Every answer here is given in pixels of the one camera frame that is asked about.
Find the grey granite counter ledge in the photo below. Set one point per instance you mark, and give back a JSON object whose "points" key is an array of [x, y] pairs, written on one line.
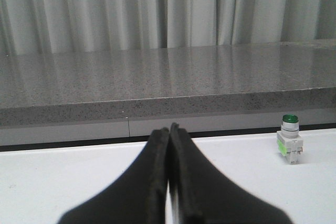
{"points": [[93, 97]]}

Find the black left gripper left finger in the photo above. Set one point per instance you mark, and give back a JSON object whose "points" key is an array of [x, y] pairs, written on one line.
{"points": [[137, 196]]}

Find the green pushbutton switch white body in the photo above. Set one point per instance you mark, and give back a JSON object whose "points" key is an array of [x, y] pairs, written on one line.
{"points": [[290, 143]]}

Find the grey pleated curtain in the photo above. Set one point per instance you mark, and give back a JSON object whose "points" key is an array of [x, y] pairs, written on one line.
{"points": [[54, 26]]}

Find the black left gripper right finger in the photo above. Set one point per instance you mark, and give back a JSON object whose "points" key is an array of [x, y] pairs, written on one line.
{"points": [[200, 193]]}

